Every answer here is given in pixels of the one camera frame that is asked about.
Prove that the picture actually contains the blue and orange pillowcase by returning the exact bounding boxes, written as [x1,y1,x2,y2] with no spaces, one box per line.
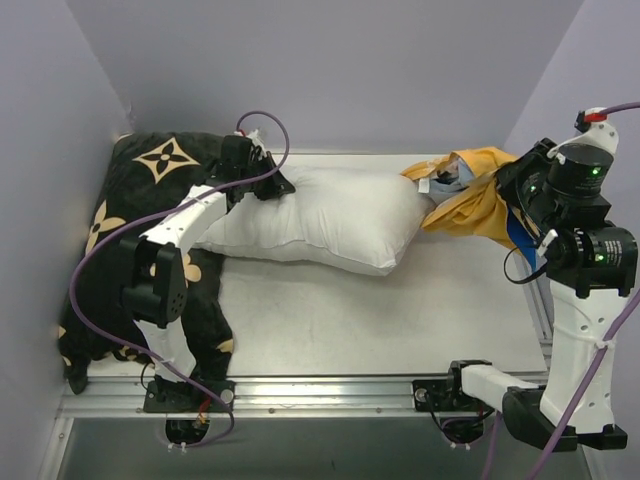
[401,146,537,269]

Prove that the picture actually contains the white pillow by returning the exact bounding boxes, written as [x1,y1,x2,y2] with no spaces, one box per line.
[195,166,435,276]

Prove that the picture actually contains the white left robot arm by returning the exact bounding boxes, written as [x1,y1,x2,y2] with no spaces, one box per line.
[118,130,295,411]

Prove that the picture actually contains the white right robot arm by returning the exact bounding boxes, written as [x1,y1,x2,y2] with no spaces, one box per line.
[443,138,639,451]

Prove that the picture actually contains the black patterned plush pillow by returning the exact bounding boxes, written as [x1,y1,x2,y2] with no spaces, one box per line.
[58,132,234,395]

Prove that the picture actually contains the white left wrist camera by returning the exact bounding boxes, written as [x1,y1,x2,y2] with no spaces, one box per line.
[234,129,266,150]

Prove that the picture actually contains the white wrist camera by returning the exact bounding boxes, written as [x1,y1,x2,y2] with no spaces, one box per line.
[234,129,266,150]
[547,107,619,159]

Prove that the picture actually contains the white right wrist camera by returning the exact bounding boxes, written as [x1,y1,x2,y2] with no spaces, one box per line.
[547,107,619,159]

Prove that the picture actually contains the aluminium right frame rail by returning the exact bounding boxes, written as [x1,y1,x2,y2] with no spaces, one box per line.
[523,279,553,368]

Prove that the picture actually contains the aluminium frame rail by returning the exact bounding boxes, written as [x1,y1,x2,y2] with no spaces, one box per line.
[59,372,594,419]
[523,279,553,368]

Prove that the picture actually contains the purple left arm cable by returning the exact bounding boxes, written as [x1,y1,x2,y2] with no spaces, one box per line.
[69,109,291,447]

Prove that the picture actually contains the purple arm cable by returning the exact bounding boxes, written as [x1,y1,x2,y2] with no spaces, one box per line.
[439,101,640,480]
[69,109,291,447]

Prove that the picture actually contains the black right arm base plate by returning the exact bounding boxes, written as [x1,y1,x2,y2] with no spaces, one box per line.
[411,379,494,416]

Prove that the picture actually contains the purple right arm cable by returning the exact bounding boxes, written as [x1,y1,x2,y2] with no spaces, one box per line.
[439,101,640,480]

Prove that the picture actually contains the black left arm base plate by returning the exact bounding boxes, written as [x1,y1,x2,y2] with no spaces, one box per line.
[142,377,236,414]

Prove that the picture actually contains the aluminium front frame rail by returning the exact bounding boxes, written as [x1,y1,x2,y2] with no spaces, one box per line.
[59,372,594,419]

